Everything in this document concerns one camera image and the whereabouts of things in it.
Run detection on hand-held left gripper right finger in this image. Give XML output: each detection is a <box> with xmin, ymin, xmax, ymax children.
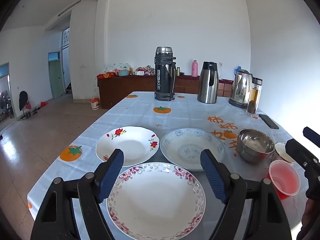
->
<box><xmin>200</xmin><ymin>149</ymin><xmax>292</xmax><ymax>240</ymax></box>

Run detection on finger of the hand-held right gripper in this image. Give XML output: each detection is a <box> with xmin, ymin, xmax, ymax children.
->
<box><xmin>285</xmin><ymin>138</ymin><xmax>320</xmax><ymax>171</ymax></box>
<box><xmin>303</xmin><ymin>127</ymin><xmax>320</xmax><ymax>143</ymax></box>

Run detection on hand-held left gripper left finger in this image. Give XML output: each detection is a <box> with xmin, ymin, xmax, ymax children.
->
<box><xmin>30</xmin><ymin>149</ymin><xmax>125</xmax><ymax>240</ymax></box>

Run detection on white enamel bowl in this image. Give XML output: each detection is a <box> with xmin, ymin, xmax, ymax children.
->
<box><xmin>274</xmin><ymin>142</ymin><xmax>297</xmax><ymax>163</ymax></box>

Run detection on white plate with red flowers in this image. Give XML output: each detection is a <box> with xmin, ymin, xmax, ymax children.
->
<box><xmin>96</xmin><ymin>126</ymin><xmax>160</xmax><ymax>167</ymax></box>

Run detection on blue patterned plate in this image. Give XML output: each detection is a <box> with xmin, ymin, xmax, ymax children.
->
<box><xmin>160</xmin><ymin>128</ymin><xmax>225</xmax><ymax>172</ymax></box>

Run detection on stainless steel bowl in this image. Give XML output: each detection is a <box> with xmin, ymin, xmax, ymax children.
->
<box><xmin>237</xmin><ymin>128</ymin><xmax>275</xmax><ymax>164</ymax></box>

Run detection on white plate with pink flowers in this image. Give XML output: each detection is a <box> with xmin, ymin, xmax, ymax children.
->
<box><xmin>106</xmin><ymin>162</ymin><xmax>206</xmax><ymax>240</ymax></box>

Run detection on person's right hand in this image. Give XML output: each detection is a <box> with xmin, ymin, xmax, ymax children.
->
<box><xmin>297</xmin><ymin>198</ymin><xmax>320</xmax><ymax>240</ymax></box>

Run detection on black smartphone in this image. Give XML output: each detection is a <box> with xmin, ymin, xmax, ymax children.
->
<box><xmin>258</xmin><ymin>114</ymin><xmax>279</xmax><ymax>130</ymax></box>

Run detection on glass tea bottle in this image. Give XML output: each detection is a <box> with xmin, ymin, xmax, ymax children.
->
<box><xmin>246</xmin><ymin>77</ymin><xmax>263</xmax><ymax>117</ymax></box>

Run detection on persimmon print tablecloth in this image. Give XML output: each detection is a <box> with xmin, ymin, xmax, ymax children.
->
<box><xmin>27</xmin><ymin>91</ymin><xmax>310</xmax><ymax>240</ymax></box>

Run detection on stainless steel electric kettle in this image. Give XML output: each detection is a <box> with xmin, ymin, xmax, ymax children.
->
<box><xmin>228</xmin><ymin>69</ymin><xmax>253</xmax><ymax>109</ymax></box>

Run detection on dark red wooden sideboard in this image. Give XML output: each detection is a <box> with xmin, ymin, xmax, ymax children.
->
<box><xmin>97</xmin><ymin>73</ymin><xmax>234</xmax><ymax>110</ymax></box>

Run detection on stainless steel thermal carafe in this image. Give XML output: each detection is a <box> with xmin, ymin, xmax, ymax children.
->
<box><xmin>197</xmin><ymin>61</ymin><xmax>219</xmax><ymax>104</ymax></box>

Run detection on orange cardboard box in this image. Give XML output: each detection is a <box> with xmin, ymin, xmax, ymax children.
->
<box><xmin>97</xmin><ymin>72</ymin><xmax>117</xmax><ymax>80</ymax></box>

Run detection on white mesh food cover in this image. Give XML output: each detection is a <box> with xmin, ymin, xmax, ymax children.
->
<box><xmin>104</xmin><ymin>62</ymin><xmax>132</xmax><ymax>74</ymax></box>

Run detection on black thermos flask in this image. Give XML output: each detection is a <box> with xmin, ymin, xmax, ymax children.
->
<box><xmin>154</xmin><ymin>46</ymin><xmax>177</xmax><ymax>101</ymax></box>

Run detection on red floral cloth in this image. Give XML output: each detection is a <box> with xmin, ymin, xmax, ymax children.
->
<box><xmin>136</xmin><ymin>65</ymin><xmax>155</xmax><ymax>76</ymax></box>

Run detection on green door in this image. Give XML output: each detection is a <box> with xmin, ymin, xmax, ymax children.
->
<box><xmin>48</xmin><ymin>52</ymin><xmax>64</xmax><ymax>99</ymax></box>

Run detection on black jacket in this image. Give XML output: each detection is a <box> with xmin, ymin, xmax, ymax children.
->
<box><xmin>19</xmin><ymin>91</ymin><xmax>28</xmax><ymax>112</ymax></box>

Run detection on fluorescent light tube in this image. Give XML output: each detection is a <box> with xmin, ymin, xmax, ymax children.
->
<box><xmin>58</xmin><ymin>0</ymin><xmax>82</xmax><ymax>17</ymax></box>

